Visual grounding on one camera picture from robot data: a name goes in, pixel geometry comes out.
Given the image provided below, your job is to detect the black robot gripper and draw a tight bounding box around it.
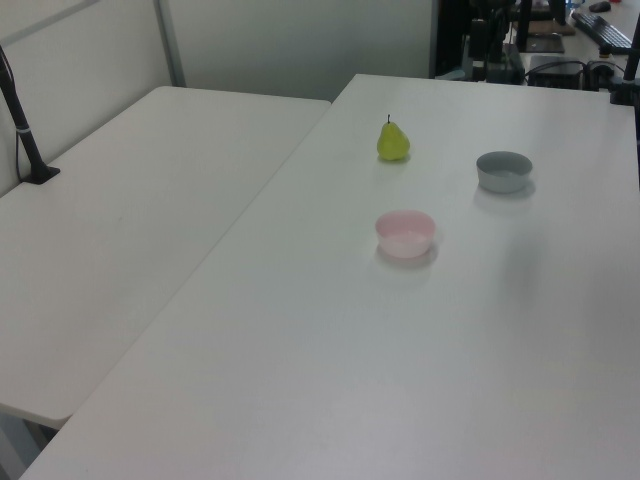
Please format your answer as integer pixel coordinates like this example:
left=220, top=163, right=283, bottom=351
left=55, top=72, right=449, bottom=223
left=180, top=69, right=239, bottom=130
left=469, top=0, right=510, bottom=82

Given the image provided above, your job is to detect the grey bowl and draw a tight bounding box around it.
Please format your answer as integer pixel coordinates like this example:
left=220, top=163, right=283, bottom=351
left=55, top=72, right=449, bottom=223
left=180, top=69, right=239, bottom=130
left=475, top=150, right=534, bottom=194

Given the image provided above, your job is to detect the green pear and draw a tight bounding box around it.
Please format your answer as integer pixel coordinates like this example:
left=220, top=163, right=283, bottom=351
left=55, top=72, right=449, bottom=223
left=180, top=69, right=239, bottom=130
left=376, top=114, right=412, bottom=163

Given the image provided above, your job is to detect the pink bowl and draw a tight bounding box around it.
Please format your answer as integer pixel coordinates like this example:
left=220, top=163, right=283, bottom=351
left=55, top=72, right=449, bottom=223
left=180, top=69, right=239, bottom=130
left=374, top=210, right=437, bottom=259

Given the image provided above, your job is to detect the black upright pole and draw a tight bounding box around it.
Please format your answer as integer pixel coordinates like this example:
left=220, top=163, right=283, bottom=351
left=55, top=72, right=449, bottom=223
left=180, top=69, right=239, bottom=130
left=515, top=0, right=533, bottom=51

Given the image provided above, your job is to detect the black flat pad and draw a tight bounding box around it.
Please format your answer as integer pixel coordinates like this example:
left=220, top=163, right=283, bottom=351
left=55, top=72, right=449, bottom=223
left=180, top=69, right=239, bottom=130
left=521, top=31, right=566, bottom=55

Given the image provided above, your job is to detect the brown board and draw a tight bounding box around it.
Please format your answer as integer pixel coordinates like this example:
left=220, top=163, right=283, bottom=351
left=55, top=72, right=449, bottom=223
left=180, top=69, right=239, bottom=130
left=528, top=18, right=577, bottom=37

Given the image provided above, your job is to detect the black electronics box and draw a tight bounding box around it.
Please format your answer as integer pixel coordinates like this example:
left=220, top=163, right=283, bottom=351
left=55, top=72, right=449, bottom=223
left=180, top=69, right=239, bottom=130
left=527, top=53, right=587, bottom=90

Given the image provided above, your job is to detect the black computer keyboard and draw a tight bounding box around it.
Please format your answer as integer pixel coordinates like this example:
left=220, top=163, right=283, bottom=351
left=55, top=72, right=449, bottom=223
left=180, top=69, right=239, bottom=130
left=570, top=11, right=633, bottom=50

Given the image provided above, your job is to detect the white side table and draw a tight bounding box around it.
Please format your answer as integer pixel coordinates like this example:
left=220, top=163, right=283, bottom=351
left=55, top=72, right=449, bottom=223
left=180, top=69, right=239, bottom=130
left=0, top=85, right=333, bottom=430

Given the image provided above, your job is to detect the black camera stand with clamp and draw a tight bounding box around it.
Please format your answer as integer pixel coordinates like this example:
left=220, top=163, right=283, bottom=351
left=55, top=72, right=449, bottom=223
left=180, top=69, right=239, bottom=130
left=0, top=44, right=62, bottom=186
left=608, top=27, right=640, bottom=107

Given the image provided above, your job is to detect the black hanging cable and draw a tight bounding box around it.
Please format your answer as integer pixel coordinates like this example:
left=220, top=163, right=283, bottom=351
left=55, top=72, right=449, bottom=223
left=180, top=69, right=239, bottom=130
left=631, top=102, right=640, bottom=192

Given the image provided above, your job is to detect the grey metal partition post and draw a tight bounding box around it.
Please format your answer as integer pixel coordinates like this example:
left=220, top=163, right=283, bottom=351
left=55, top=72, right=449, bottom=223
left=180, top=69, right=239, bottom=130
left=153, top=0, right=188, bottom=89

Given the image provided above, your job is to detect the black cable on stand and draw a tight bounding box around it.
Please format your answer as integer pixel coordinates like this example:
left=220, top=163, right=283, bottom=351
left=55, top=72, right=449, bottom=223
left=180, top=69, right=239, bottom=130
left=13, top=130, right=32, bottom=182

